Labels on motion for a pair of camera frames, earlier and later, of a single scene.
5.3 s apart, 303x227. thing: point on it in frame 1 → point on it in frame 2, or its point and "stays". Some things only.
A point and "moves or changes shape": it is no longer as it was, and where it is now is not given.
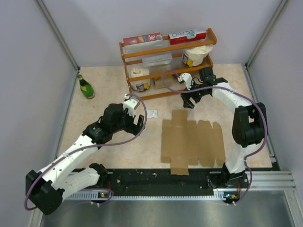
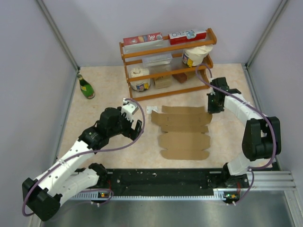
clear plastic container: (156, 59) stays
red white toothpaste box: (178, 38) stays
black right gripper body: (198, 94) → (212, 107)
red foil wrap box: (143, 39) stays
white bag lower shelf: (140, 85) stays
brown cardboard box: (185, 142) moves or changes shape
